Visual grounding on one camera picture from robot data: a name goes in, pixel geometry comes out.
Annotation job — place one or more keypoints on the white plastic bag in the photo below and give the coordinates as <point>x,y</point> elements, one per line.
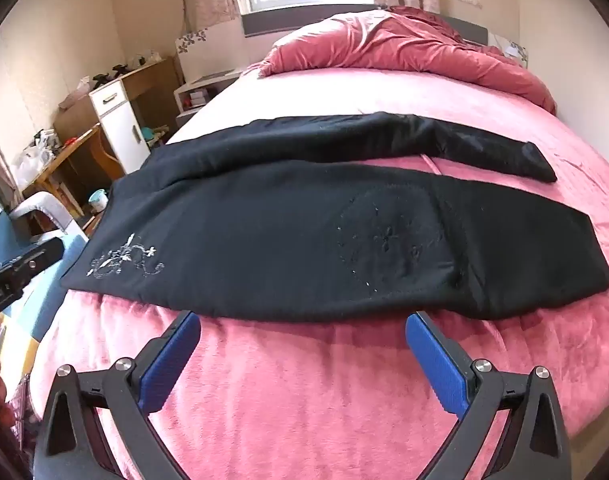
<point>29,165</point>

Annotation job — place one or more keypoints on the white and blue chair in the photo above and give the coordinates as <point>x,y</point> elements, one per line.
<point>39,204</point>

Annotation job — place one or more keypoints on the red duvet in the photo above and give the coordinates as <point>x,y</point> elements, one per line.
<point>409,50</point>

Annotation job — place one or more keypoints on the white floral board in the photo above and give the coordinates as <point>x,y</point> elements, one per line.
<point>209,50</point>

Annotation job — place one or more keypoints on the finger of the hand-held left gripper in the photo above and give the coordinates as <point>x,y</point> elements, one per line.
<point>39,257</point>

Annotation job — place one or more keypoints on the wooden desk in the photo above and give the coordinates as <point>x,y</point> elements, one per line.
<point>154,85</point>

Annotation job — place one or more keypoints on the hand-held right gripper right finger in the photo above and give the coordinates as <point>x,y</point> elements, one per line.
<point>434,362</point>

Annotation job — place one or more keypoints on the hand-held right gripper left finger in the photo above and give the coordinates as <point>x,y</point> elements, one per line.
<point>169,365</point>

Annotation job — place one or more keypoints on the small wooden table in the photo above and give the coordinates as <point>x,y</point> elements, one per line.
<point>69,152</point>

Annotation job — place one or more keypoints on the grey headboard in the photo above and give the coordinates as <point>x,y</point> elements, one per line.
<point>264,22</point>

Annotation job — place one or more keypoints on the pink plush bed blanket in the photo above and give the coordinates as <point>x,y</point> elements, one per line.
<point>294,385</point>

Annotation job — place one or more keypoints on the white open nightstand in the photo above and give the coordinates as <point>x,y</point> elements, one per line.
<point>204,82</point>

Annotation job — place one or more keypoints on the white cabinet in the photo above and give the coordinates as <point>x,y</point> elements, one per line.
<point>119,130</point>

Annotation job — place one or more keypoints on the black pants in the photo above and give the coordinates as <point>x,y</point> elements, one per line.
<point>284,240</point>

